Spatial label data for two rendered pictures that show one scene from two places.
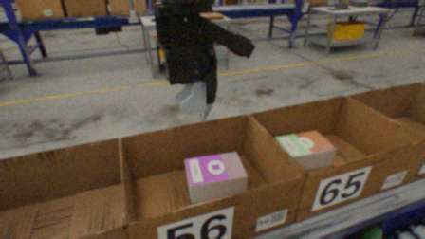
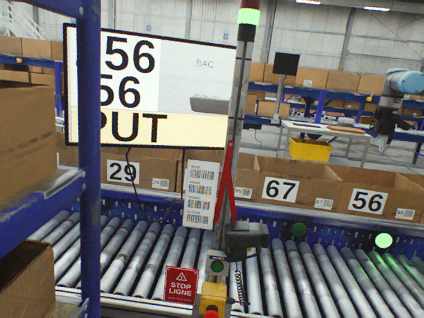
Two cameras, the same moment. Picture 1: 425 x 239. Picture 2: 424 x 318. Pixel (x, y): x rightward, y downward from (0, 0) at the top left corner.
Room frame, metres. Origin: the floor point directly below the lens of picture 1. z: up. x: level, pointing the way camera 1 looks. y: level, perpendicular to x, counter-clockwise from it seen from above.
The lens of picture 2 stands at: (-1.19, 0.23, 1.47)
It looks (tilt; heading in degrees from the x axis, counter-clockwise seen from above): 16 degrees down; 22
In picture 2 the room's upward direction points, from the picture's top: 6 degrees clockwise
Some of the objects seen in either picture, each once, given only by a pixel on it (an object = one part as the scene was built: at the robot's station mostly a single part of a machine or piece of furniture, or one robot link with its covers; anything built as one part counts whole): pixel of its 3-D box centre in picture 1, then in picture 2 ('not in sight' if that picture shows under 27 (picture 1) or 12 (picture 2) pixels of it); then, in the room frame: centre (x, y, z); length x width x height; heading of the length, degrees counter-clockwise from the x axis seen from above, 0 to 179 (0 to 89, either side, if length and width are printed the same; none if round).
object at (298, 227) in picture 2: not in sight; (298, 229); (0.15, 0.30, 0.81); 0.07 x 0.01 x 0.07; 110
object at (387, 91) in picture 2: not in sight; (395, 82); (0.40, 0.04, 1.51); 0.10 x 0.09 x 0.12; 15
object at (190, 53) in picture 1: (186, 42); (384, 120); (0.40, 0.04, 1.34); 0.09 x 0.08 x 0.12; 114
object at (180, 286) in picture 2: not in sight; (190, 287); (-0.50, 0.54, 0.85); 0.16 x 0.01 x 0.13; 110
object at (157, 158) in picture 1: (204, 178); (368, 191); (0.48, 0.02, 0.96); 0.39 x 0.29 x 0.17; 110
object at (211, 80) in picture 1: (207, 79); (388, 134); (0.40, 0.01, 1.28); 0.05 x 0.02 x 0.09; 24
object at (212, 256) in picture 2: not in sight; (217, 263); (-0.48, 0.47, 0.95); 0.07 x 0.03 x 0.07; 110
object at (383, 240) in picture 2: not in sight; (383, 240); (0.28, -0.07, 0.81); 0.07 x 0.01 x 0.07; 110
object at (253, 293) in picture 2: not in sight; (252, 270); (-0.15, 0.43, 0.72); 0.52 x 0.05 x 0.05; 20
